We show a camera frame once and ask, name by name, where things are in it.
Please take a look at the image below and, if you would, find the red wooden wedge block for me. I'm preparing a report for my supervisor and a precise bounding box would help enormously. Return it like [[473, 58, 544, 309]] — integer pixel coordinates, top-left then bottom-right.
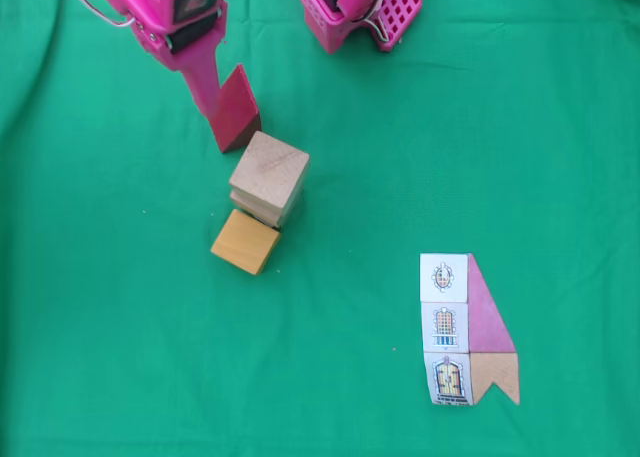
[[209, 63, 263, 155]]

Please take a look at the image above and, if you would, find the wooden cube with oval window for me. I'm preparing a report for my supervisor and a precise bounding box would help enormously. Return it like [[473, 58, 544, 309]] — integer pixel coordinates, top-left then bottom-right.
[[228, 130, 311, 214]]

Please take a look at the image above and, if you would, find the paper picture of house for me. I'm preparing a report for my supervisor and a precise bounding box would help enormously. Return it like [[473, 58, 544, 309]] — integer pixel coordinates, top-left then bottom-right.
[[419, 252, 521, 407]]

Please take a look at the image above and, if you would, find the wooden cube with balcony window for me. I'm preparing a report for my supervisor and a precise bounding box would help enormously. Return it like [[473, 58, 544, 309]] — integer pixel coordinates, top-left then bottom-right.
[[228, 189, 304, 223]]

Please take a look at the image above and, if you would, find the wooden cube with door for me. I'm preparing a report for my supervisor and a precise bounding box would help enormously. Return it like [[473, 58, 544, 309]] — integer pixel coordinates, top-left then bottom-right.
[[232, 201, 297, 230]]

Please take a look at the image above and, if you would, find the yellow notched wooden block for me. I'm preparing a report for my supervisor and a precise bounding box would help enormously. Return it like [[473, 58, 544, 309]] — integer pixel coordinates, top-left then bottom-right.
[[209, 208, 282, 277]]

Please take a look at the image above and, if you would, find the green cloth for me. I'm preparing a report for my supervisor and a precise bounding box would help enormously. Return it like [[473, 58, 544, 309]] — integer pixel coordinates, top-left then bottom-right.
[[0, 0, 640, 457]]

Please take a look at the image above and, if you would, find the black red white servo cable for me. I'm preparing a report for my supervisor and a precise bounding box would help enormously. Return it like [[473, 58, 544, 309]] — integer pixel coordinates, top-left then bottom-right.
[[363, 15, 404, 46], [64, 0, 137, 28]]

